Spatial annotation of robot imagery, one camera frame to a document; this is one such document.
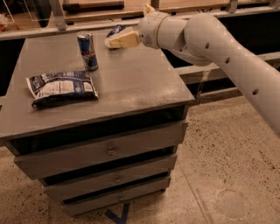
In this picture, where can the middle grey drawer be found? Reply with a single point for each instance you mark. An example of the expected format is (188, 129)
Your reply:
(107, 179)

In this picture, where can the grey drawer cabinet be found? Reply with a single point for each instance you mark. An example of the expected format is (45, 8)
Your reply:
(137, 90)

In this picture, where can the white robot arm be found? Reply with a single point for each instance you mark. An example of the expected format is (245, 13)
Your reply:
(202, 40)

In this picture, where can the bottom grey drawer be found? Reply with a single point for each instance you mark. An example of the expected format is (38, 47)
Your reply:
(116, 196)

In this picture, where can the blue white chip bag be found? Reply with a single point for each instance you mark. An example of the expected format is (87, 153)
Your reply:
(52, 88)

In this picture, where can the dark wooden block on shelf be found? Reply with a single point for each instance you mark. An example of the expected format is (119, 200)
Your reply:
(95, 5)

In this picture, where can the clear acrylic panel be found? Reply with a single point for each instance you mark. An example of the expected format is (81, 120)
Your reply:
(17, 15)

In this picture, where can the grey metal railing frame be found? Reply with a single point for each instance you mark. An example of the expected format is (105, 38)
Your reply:
(255, 23)

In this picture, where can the grey drawer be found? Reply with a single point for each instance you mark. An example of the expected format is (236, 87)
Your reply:
(107, 179)
(48, 163)
(116, 196)

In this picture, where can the blue pepsi can lying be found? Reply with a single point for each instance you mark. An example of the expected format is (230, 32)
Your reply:
(117, 29)

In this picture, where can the top grey drawer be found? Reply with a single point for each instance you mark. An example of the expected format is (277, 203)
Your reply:
(48, 163)

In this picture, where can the upright red bull can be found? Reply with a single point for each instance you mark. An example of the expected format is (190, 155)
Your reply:
(87, 50)

